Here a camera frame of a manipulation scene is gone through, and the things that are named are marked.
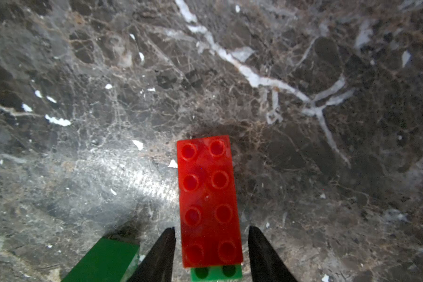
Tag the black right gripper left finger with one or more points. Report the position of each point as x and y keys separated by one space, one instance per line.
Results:
x=157 y=266

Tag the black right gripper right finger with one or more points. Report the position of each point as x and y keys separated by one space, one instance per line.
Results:
x=265 y=263

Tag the green lego brick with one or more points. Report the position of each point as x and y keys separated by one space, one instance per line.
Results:
x=108 y=261
x=216 y=273

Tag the red lego brick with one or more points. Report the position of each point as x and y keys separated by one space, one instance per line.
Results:
x=209 y=218

